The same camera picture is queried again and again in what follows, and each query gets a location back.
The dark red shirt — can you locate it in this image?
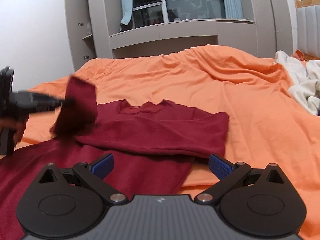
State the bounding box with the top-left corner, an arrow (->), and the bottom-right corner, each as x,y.
1,77 -> 229,239

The person's left hand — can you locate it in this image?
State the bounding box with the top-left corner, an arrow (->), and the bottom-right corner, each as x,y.
0,115 -> 29,146

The cream white garment pile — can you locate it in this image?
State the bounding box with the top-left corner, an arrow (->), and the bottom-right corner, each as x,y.
275,50 -> 319,116

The orange pillow corner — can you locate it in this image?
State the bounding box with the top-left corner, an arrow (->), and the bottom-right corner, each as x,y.
291,49 -> 306,61

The window with dark glass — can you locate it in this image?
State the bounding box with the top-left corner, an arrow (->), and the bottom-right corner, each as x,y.
132,0 -> 226,28

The grey padded wooden headboard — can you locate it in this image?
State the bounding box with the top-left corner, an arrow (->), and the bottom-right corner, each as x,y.
295,0 -> 319,60

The grey wall cabinet unit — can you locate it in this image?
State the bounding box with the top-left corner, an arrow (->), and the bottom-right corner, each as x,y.
65,0 -> 293,70

